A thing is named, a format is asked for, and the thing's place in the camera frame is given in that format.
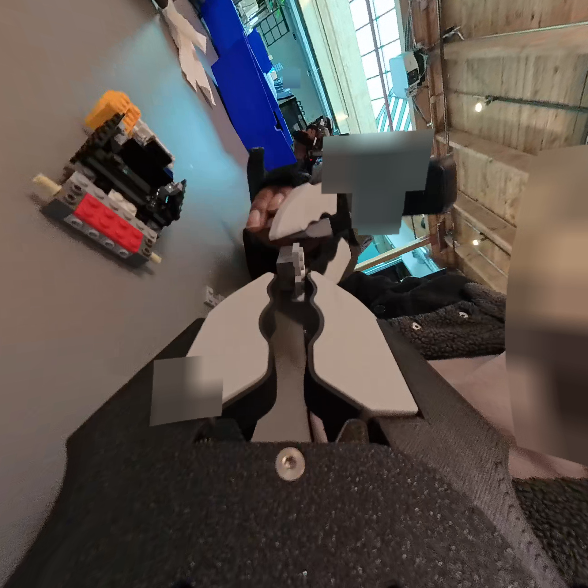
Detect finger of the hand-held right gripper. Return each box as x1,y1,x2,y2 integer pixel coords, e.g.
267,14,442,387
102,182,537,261
323,238,356,284
268,184,339,242

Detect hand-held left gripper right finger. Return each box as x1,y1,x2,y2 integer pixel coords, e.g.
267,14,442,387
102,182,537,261
304,272,420,443

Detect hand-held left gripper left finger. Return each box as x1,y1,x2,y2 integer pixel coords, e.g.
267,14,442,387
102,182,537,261
186,271,278,441

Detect white square brick plate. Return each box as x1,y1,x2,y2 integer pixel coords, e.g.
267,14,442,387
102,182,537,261
295,243,307,303

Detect toy brick car model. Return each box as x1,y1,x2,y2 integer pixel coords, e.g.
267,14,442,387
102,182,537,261
31,89,188,268

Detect person's right hand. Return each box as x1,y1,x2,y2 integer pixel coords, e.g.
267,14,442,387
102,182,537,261
246,187,288,232

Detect person's dark fleece jacket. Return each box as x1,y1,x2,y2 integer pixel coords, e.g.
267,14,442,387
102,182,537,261
339,270,588,588

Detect white ceiling device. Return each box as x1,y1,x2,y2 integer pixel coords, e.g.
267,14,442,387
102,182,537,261
390,47,431,100

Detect blue plastic bin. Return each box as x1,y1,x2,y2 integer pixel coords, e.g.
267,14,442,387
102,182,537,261
201,0,298,172

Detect torn white paper bag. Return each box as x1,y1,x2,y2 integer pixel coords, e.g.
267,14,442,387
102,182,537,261
162,0,220,107

